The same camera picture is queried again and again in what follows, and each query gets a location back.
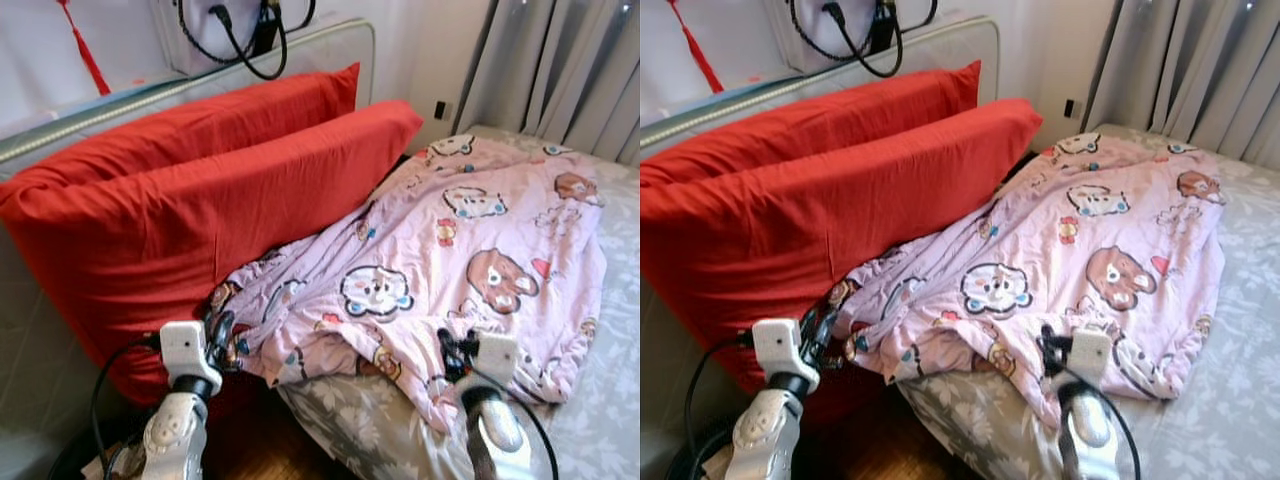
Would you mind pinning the pink cartoon bear blanket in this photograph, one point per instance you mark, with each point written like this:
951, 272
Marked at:
470, 240
1090, 240

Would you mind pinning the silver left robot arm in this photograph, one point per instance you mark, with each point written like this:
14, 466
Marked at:
175, 435
765, 435

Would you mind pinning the large red cushion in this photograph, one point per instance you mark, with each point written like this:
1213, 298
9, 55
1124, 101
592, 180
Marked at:
200, 220
180, 125
800, 120
820, 220

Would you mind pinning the grey curtain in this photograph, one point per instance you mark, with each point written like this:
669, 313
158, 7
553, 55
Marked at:
560, 70
1190, 70

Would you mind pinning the red tassel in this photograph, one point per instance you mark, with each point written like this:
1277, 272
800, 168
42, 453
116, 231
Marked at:
697, 48
85, 50

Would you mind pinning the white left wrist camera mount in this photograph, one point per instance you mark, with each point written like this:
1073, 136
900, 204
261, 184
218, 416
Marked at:
185, 348
778, 347

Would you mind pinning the dark wall socket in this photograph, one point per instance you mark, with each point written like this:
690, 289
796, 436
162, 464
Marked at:
440, 110
1071, 108

